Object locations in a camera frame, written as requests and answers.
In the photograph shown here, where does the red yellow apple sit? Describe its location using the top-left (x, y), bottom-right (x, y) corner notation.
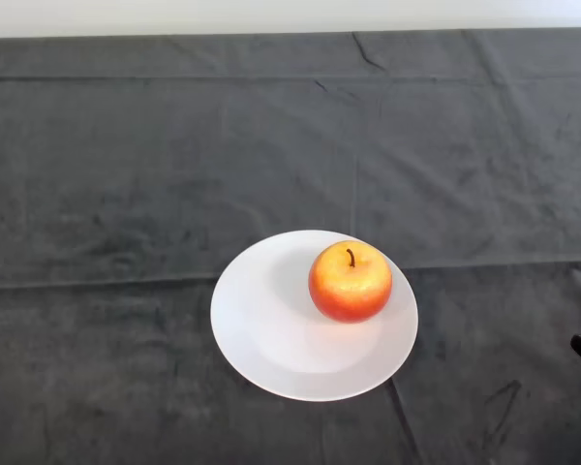
top-left (308, 240), bottom-right (394, 324)

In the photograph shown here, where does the white round plate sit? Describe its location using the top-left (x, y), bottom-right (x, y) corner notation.
top-left (210, 229), bottom-right (420, 403)

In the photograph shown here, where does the black table cloth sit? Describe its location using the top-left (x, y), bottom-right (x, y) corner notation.
top-left (0, 28), bottom-right (581, 465)

